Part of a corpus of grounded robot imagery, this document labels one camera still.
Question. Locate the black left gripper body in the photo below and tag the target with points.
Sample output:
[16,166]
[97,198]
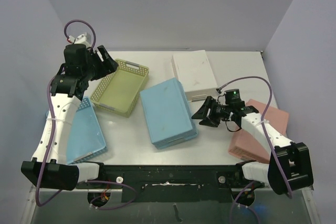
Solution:
[93,69]

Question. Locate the green perforated plastic basket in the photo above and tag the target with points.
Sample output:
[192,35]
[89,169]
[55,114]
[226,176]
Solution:
[119,92]

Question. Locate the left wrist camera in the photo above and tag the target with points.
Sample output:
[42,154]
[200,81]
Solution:
[84,39]

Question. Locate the pink perforated plastic basket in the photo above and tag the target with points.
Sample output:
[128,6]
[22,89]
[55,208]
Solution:
[244,146]

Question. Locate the blue basket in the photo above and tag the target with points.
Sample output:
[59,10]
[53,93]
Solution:
[86,139]
[167,114]

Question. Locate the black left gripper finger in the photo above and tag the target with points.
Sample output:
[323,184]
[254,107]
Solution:
[109,66]
[104,53]

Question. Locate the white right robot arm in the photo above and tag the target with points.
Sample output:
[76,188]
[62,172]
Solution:
[289,167]

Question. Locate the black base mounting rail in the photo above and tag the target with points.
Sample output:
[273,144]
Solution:
[170,183]

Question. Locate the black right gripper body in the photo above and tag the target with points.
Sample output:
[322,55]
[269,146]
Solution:
[212,112]

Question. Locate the white perforated plastic basket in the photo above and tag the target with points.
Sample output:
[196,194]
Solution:
[193,70]

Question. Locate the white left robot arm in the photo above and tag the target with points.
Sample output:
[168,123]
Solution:
[48,166]

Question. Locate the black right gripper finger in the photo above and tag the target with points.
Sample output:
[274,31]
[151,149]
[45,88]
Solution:
[209,123]
[205,109]

